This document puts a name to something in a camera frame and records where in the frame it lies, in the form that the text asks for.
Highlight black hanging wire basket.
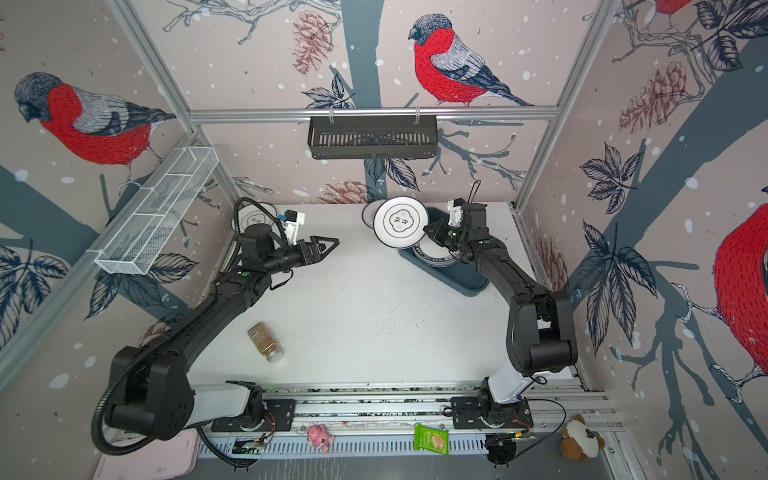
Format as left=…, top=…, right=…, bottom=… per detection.
left=307, top=115, right=438, bottom=160

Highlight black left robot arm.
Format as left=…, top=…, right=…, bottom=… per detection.
left=91, top=224, right=340, bottom=455

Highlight white clover plate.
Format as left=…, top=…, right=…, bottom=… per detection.
left=373, top=196, right=429, bottom=250
left=231, top=201, right=279, bottom=233

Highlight aluminium frame post back left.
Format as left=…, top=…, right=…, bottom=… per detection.
left=104, top=0, right=247, bottom=211

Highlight green snack packet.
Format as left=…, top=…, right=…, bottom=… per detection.
left=413, top=424, right=450, bottom=457

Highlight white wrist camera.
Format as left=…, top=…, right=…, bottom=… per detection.
left=280, top=210, right=305, bottom=246
left=447, top=198, right=466, bottom=228

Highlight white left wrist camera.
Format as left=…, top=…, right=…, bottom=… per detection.
left=280, top=210, right=305, bottom=246

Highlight small green rim plate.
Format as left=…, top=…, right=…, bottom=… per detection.
left=412, top=236, right=457, bottom=268

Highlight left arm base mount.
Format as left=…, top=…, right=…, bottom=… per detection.
left=211, top=399, right=296, bottom=433

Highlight pink plush toy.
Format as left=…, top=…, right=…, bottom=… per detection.
left=307, top=424, right=334, bottom=453

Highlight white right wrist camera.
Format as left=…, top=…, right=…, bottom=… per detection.
left=447, top=198, right=466, bottom=228

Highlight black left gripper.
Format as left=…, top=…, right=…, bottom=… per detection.
left=263, top=237, right=339, bottom=276

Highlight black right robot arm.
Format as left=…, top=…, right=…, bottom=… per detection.
left=425, top=198, right=578, bottom=411

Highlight brown white plush dog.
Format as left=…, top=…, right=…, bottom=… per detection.
left=560, top=414, right=606, bottom=461

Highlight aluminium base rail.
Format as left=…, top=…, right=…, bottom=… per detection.
left=203, top=380, right=624, bottom=460

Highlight sunburst plate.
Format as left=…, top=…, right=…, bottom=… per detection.
left=361, top=199, right=386, bottom=229

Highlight aluminium frame post back right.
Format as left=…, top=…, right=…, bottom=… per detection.
left=514, top=0, right=620, bottom=214

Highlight dark teal plastic bin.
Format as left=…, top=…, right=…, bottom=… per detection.
left=398, top=206, right=490, bottom=297

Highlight pink tray lid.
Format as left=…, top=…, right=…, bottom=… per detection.
left=93, top=430, right=201, bottom=480

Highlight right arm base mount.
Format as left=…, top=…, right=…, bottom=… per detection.
left=443, top=390, right=533, bottom=430

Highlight aluminium horizontal frame bar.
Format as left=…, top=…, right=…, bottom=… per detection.
left=187, top=106, right=561, bottom=125

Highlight aluminium frame post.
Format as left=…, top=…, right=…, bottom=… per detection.
left=514, top=0, right=620, bottom=214
left=104, top=0, right=247, bottom=211

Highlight spice jar with granules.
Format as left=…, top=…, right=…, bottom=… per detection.
left=248, top=322, right=283, bottom=363

